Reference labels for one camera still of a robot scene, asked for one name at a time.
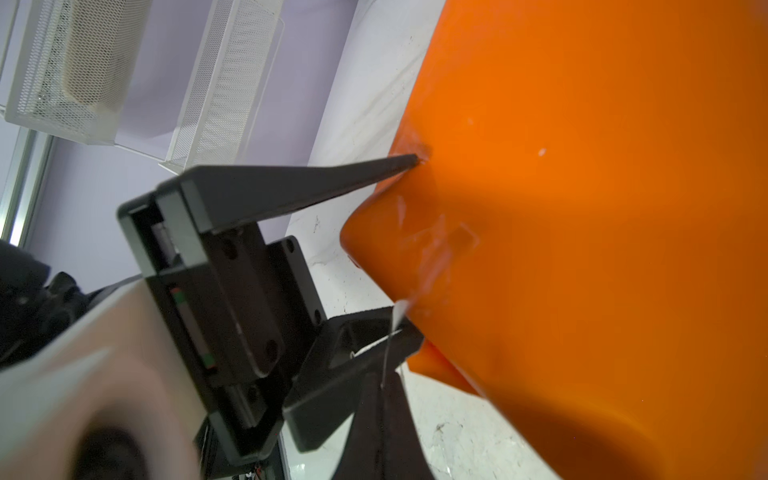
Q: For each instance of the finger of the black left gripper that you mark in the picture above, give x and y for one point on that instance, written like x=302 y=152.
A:
x=220 y=197
x=327 y=388

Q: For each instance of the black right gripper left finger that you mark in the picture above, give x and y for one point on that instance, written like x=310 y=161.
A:
x=362 y=457

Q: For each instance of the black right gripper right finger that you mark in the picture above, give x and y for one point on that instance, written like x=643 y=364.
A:
x=402 y=453

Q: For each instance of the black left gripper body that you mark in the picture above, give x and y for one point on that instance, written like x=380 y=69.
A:
x=242 y=313

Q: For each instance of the orange wrapping paper sheet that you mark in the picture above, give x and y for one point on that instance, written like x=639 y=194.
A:
x=611 y=156

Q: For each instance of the white mesh upper shelf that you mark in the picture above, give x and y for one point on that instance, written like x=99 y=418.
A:
x=74 y=69

